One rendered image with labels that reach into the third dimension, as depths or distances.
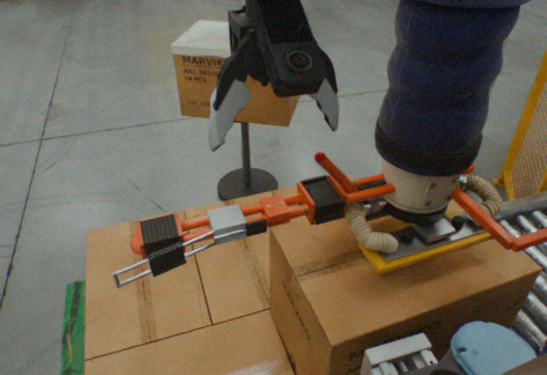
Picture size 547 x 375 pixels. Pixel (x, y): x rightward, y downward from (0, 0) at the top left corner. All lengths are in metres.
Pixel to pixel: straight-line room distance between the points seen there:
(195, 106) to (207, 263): 1.00
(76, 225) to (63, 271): 0.35
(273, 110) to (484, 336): 1.77
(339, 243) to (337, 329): 0.26
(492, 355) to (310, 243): 0.64
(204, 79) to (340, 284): 1.48
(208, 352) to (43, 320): 1.16
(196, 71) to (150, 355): 1.38
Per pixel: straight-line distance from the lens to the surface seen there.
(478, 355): 0.67
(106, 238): 1.89
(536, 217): 2.17
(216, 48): 2.21
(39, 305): 2.51
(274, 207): 0.92
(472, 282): 1.20
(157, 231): 0.89
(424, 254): 1.05
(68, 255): 2.69
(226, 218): 0.90
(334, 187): 0.98
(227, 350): 1.47
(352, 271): 1.14
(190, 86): 2.35
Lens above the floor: 1.80
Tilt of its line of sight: 36 degrees down
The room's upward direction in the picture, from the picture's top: straight up
